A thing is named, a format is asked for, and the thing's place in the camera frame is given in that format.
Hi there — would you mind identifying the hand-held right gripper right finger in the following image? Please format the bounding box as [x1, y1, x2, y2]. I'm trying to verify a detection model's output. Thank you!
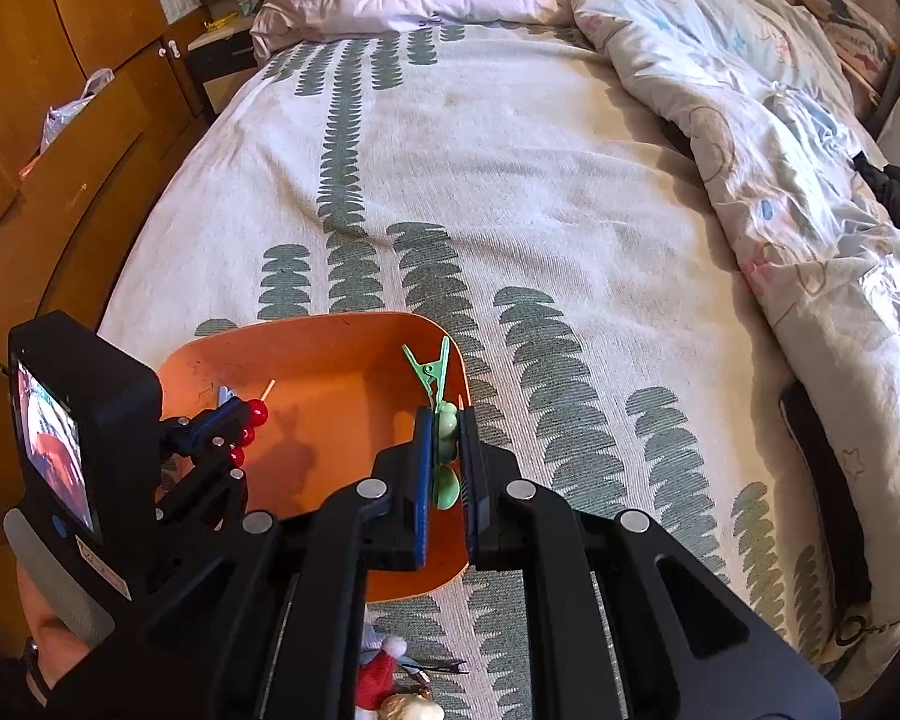
[456, 406, 842, 720]

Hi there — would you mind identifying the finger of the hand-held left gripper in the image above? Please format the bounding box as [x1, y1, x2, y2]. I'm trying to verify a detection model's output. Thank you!
[154, 454, 251, 542]
[161, 396, 253, 460]

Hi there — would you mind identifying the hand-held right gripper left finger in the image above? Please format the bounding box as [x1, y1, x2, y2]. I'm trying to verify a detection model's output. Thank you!
[52, 406, 440, 720]

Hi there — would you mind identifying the red candied fruit skewer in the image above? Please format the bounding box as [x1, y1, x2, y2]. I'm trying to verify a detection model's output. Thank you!
[229, 379, 275, 470]

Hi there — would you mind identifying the orange plastic tray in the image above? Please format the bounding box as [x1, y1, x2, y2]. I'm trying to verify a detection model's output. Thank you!
[154, 313, 472, 605]

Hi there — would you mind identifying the green hair clip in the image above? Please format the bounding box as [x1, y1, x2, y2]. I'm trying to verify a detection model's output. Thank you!
[401, 336, 464, 512]

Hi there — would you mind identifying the black hair clip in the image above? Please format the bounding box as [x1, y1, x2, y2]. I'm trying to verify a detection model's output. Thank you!
[401, 656, 470, 680]

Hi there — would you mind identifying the santa doll hair clip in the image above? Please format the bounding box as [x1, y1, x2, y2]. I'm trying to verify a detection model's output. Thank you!
[352, 634, 448, 720]

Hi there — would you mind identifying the person's left hand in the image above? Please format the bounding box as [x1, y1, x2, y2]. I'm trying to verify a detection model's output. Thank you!
[15, 564, 115, 695]

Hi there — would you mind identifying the plastic bag with blue print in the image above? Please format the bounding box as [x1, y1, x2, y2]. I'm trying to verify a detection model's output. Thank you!
[40, 69, 116, 156]

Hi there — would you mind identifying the leaf print bedspread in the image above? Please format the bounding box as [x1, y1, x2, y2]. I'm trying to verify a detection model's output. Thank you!
[97, 19, 900, 720]

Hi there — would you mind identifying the wooden nightstand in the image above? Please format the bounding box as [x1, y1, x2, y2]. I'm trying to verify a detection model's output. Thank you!
[161, 11, 265, 122]

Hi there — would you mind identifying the wooden wardrobe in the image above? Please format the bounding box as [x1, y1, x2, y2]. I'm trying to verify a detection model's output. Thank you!
[0, 0, 212, 541]

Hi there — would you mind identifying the printed pillow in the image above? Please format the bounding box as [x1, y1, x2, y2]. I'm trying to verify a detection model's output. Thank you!
[791, 0, 898, 92]

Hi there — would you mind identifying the black bed frame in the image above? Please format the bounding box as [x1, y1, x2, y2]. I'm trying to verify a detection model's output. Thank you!
[782, 382, 872, 610]

